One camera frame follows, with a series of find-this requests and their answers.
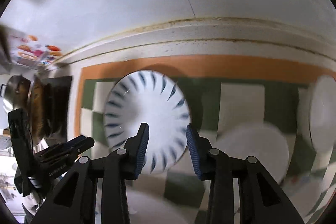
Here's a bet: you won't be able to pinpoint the colourful wall sticker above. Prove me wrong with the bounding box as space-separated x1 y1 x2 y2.
6 28 63 68

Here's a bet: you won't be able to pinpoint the white plate grey flower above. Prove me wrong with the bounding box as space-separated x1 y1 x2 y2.
214 122 289 183

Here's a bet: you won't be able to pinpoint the white plate blue stripes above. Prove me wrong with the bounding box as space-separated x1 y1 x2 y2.
103 70 191 174

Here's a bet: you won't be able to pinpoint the green checkered orange-edged mat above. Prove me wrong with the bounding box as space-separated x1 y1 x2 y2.
68 55 335 223

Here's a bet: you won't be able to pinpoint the metal frying pan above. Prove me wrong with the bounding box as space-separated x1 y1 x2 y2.
1 75 45 146

